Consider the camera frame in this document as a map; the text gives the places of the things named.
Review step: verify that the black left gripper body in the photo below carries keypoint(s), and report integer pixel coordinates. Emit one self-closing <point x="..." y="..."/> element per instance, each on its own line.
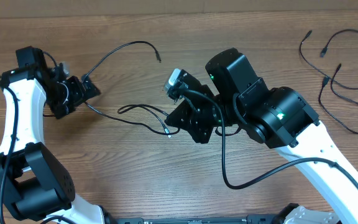
<point x="76" y="94"/>

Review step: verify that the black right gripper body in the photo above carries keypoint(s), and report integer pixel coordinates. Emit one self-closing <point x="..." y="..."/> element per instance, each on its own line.
<point x="202" y="129"/>

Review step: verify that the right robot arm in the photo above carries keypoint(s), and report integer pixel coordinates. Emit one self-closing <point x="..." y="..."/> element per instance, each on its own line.
<point x="280" y="118"/>

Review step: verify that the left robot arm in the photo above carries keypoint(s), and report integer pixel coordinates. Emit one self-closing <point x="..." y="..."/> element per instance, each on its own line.
<point x="34" y="185"/>

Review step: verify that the brown cardboard backdrop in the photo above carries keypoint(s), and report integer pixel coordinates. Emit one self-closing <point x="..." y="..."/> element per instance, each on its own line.
<point x="67" y="8"/>

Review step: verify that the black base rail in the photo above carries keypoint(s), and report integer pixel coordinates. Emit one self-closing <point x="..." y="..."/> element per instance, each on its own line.
<point x="292" y="213"/>

